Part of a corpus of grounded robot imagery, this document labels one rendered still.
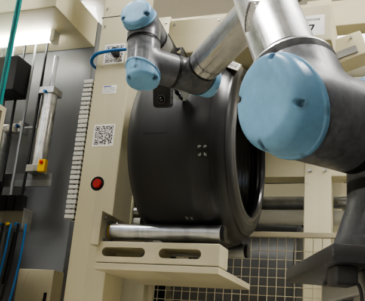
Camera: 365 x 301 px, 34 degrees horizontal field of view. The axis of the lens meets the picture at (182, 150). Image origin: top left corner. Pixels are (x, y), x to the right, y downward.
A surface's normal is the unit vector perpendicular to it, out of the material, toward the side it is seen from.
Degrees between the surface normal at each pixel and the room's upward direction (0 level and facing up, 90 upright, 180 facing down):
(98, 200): 90
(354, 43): 90
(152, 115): 86
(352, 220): 72
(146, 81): 170
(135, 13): 83
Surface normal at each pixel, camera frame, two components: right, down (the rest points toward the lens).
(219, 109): 0.41, -0.34
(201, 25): -0.32, -0.33
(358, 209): -0.80, -0.50
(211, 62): -0.38, 0.70
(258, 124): -0.86, -0.11
